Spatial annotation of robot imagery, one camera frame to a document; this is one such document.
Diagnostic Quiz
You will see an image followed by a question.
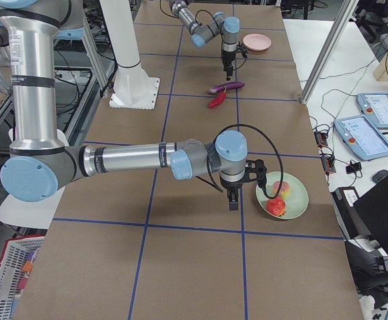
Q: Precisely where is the green plate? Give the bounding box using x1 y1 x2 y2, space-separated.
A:
255 173 309 219

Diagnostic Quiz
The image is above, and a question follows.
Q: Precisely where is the purple eggplant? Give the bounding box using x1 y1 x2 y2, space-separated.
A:
206 81 245 95

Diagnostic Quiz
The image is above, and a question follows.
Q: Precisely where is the black computer mouse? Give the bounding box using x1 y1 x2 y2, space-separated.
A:
371 169 388 184

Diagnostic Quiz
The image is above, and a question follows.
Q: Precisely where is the orange electronics board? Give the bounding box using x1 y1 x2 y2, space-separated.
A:
313 130 336 175

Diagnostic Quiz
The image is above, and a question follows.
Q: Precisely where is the peach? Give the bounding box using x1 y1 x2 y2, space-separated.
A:
273 181 291 199

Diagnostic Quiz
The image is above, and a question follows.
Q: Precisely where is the pink plate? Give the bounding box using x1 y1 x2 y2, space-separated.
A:
243 33 272 51

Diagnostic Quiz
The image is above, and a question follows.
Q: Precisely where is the near teach pendant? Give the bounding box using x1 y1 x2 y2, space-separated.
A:
334 115 388 161

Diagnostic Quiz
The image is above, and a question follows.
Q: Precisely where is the teach pendant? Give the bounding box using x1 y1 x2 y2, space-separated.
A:
334 115 388 161
357 93 388 129

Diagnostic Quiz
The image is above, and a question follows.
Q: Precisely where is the white camera stand column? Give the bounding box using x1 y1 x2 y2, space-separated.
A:
100 0 160 110

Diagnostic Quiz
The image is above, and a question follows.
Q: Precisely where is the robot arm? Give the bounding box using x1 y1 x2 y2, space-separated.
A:
0 1 267 211
169 1 247 81

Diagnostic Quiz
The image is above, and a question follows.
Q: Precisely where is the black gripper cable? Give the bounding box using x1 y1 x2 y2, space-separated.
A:
197 123 284 201

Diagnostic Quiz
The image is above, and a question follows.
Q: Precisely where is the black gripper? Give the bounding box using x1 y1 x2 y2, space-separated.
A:
219 159 267 211
221 41 247 80

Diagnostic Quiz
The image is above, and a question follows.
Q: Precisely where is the white plastic basket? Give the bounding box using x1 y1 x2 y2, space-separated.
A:
0 235 44 319

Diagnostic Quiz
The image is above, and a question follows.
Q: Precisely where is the red chili pepper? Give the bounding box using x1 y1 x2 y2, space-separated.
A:
208 91 227 109

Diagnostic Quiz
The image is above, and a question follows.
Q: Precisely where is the far teach pendant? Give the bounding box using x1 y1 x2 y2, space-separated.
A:
357 93 388 129

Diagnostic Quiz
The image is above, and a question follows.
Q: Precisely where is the red pomegranate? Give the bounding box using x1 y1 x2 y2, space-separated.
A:
265 197 286 217

